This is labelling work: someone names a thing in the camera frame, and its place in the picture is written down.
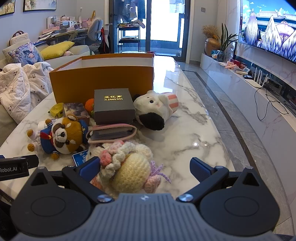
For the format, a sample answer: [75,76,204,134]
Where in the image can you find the beige cushion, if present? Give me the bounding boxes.
[2,45,14,63]

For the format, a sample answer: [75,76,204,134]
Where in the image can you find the white blue-print packet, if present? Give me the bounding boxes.
[38,119,58,130]

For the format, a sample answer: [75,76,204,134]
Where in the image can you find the light grey sofa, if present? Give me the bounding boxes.
[0,32,95,149]

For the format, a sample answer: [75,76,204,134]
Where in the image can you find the wall television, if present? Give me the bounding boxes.
[238,0,296,64]

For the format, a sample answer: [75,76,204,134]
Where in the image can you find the cream crochet doll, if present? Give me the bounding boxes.
[87,140,171,194]

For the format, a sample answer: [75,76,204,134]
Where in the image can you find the white marble television cabinet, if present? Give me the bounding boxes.
[200,53,296,176]

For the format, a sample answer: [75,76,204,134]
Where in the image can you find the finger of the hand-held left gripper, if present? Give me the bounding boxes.
[13,154,39,169]

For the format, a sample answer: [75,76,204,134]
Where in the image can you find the blue floral pillow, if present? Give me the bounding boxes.
[8,42,44,64]

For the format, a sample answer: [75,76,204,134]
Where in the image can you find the dark grey gift box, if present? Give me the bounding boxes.
[94,88,136,126]

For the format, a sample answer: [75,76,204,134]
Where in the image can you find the orange crochet fruit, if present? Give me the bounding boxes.
[84,98,95,118]

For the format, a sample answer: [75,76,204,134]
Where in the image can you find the cream bag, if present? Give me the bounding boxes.
[9,32,31,47]

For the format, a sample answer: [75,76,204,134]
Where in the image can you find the glass balcony door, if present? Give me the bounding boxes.
[108,0,191,62]

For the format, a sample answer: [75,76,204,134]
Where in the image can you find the picture-print card box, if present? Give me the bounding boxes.
[62,103,90,126]

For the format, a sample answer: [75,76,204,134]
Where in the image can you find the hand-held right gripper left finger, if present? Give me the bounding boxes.
[25,156,115,204]

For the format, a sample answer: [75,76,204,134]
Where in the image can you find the black cable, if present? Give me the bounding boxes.
[254,87,290,121]

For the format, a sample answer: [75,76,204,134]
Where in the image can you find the red panda sailor plush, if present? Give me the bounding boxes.
[26,115,89,160]

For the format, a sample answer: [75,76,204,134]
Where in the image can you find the yellow tape measure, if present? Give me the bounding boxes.
[48,103,65,117]

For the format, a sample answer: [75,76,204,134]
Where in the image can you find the white plush with striped hat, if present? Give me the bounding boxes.
[133,90,179,131]

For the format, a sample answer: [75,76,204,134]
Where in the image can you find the white printed blanket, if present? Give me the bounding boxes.
[0,62,55,116]

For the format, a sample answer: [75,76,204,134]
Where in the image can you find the pink card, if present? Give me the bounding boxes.
[86,123,137,144]

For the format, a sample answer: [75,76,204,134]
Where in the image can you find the framed painting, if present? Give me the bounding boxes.
[0,0,16,16]
[23,0,56,12]

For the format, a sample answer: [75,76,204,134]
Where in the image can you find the white router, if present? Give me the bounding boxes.
[245,68,269,88]

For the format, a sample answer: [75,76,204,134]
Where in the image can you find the yellow pillow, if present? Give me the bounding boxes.
[40,41,75,60]

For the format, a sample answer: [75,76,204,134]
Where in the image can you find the orange cardboard box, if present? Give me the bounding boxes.
[49,54,155,109]

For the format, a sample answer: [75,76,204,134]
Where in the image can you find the cluttered study desk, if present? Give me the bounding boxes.
[33,14,93,43]

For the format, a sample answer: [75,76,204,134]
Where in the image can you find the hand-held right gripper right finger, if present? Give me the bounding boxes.
[177,157,266,203]

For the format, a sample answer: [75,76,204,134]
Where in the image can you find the grey desk chair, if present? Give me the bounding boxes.
[87,19,104,55]

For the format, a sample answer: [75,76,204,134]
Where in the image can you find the green potted plant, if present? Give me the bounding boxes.
[216,23,238,62]

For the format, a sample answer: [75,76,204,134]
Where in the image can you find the hanging dark clothes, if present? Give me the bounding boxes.
[122,0,146,20]

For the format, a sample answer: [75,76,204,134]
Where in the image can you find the gold vase with dried flowers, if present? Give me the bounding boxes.
[202,25,221,56]

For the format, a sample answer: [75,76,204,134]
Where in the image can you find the blue card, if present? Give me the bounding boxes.
[72,151,89,167]

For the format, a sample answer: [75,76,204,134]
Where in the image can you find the black shelf cart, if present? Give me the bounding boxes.
[117,23,140,53]

